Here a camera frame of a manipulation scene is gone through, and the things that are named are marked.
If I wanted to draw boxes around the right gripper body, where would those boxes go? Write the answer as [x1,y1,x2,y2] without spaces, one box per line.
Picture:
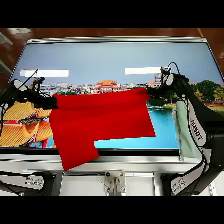
[146,85,170,100]

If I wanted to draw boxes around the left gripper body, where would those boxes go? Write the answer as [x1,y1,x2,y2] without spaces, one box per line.
[31,92,59,110]

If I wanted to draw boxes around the red T-shirt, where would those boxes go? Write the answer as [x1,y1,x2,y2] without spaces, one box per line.
[48,87,157,172]

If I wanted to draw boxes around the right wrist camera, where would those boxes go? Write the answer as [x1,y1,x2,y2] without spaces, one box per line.
[159,66,175,86]

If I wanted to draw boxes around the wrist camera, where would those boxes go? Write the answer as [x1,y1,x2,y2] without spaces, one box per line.
[159,66,175,86]
[32,76,46,93]

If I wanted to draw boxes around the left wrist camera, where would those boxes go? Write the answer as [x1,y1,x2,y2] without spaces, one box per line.
[32,76,46,93]

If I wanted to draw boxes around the black cable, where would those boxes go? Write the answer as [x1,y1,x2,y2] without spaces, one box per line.
[167,61,182,77]
[13,68,40,91]

